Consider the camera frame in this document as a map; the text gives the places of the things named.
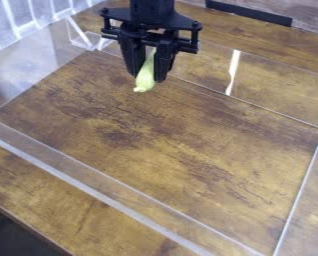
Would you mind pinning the clear acrylic enclosure wall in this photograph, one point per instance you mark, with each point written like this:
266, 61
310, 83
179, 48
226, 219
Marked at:
198, 169

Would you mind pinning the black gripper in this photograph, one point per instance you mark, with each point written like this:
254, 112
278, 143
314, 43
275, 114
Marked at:
151, 23

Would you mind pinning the black bar on table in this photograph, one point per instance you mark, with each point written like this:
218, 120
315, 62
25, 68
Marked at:
250, 13

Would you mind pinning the clear acrylic corner bracket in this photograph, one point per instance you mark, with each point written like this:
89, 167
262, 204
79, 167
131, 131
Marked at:
84, 39

